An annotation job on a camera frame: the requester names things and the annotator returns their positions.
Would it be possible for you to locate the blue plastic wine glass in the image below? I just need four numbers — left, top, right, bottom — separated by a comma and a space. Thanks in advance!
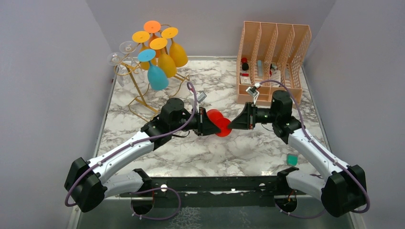
138, 49, 169, 91

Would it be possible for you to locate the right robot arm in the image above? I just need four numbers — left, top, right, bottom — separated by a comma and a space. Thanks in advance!
228, 90, 370, 217

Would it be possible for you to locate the gold wire glass rack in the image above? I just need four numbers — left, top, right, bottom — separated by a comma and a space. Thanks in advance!
123, 23, 190, 117

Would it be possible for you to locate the white red labelled box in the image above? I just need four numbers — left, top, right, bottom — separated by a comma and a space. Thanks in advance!
240, 73, 252, 85

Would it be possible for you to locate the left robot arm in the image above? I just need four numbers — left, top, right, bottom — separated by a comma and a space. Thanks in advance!
64, 98, 221, 212

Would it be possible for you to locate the yellow front wine glass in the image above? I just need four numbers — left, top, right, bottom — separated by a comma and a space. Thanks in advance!
149, 38, 177, 78

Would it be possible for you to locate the yellow wine glass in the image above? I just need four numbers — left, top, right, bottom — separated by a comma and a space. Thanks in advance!
132, 31, 150, 70
161, 27, 188, 68
149, 38, 177, 78

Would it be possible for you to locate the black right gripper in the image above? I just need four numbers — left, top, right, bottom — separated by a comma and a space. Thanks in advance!
228, 102, 279, 130

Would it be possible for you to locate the yellow left wine glass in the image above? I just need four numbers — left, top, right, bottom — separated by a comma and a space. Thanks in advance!
132, 31, 150, 70

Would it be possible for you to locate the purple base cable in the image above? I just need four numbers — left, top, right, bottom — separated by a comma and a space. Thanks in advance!
130, 187, 181, 221
274, 202, 327, 220

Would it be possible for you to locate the light blue tube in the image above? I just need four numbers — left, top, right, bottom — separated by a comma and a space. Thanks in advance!
257, 60, 263, 78

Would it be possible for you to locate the yellow right wine glass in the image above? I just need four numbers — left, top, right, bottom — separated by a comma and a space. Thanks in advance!
161, 27, 188, 68

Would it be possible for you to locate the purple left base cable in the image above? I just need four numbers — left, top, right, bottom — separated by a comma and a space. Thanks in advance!
130, 187, 181, 221

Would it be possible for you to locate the clear wine glass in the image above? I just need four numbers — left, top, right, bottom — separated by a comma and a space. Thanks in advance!
118, 41, 143, 80
107, 52, 125, 87

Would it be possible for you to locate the black mounting rail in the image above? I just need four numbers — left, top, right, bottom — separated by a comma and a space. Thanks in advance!
120, 176, 302, 212

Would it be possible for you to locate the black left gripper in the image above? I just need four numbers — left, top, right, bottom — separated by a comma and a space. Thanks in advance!
171, 107, 221, 136

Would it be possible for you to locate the clear rear wine glass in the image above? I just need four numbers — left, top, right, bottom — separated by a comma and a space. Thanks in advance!
118, 41, 143, 80

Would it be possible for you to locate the red black small bottle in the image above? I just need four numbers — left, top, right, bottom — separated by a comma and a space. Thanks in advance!
241, 57, 249, 71

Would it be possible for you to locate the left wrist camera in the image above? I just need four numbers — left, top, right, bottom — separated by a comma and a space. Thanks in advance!
196, 91, 207, 103

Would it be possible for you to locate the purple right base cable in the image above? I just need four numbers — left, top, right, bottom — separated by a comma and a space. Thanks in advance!
274, 202, 327, 220

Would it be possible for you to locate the red plastic wine glass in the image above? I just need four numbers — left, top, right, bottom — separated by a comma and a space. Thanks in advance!
207, 109, 232, 137

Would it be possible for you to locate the green small block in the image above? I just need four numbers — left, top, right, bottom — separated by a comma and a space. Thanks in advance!
286, 154, 298, 167

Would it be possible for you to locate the peach plastic file organizer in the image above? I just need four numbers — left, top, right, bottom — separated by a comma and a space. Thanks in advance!
236, 21, 311, 105

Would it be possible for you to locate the orange wine glass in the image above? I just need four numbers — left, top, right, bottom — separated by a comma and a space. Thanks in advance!
143, 20, 161, 47

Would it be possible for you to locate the clear front wine glass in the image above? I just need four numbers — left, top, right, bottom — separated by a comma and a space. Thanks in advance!
107, 52, 125, 87

